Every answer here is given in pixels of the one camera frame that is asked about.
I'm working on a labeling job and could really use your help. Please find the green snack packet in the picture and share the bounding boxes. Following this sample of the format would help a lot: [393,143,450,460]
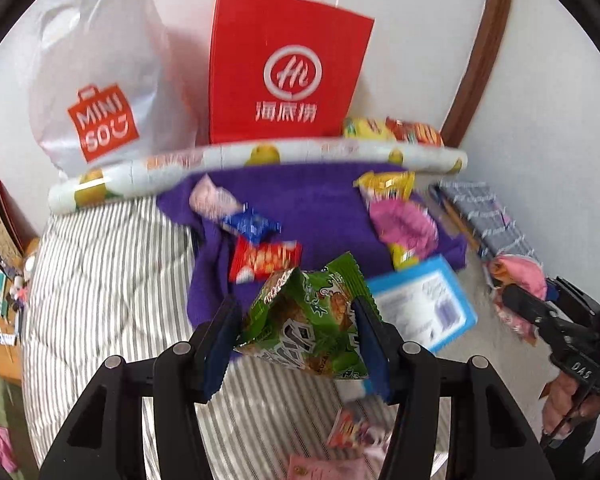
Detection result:
[236,252,378,380]

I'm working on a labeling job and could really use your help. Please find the pink Lotso candy packet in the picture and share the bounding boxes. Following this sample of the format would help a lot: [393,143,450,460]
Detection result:
[326,408,391,456]

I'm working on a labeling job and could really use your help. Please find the red snack packet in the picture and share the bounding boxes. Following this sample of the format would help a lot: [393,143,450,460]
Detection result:
[228,237,302,284]

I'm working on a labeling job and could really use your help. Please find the magenta snack packet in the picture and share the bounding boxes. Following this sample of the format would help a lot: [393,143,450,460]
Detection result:
[370,198,439,271]

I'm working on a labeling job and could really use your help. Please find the blue snack packet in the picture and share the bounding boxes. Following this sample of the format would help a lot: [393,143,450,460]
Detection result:
[220,204,283,245]

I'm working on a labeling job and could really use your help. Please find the pale pink snack packet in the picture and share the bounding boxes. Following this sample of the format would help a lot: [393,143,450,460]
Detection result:
[188,174,245,222]

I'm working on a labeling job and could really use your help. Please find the yellow snack packet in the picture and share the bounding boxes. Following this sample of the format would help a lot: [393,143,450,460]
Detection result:
[353,171,416,206]

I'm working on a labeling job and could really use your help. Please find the person's right hand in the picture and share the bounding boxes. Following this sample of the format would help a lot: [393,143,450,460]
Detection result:
[542,372,600,437]

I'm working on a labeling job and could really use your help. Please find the blue tissue box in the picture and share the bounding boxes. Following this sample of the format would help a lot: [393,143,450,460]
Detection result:
[367,256,478,353]

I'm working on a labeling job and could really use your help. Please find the grey checked fabric bundle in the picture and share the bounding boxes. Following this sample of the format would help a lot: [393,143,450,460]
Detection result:
[429,180,542,264]

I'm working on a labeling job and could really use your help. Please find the striped quilted mattress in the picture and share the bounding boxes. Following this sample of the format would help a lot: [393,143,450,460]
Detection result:
[21,173,546,480]

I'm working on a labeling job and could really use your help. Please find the rolled fruit-print mat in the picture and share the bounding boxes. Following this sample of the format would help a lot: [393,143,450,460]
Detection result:
[48,138,468,214]

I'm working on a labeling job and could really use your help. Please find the orange chips bag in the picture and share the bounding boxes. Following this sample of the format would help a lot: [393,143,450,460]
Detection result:
[386,117,444,148]

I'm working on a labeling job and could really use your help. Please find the yellow chips bag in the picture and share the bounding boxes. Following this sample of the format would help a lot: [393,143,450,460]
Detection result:
[342,117,396,142]

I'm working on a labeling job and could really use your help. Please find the wooden bedside table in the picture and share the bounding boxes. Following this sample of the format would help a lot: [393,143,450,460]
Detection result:
[0,236,41,387]

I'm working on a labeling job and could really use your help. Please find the white Miniso plastic bag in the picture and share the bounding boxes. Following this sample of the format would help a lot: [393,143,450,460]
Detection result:
[26,0,198,177]

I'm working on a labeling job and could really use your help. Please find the red Haidilao paper bag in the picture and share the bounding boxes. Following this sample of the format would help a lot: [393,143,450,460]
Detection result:
[209,0,375,144]

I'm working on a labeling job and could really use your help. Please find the brown wooden door frame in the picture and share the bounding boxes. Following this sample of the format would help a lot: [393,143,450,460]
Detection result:
[441,0,513,148]

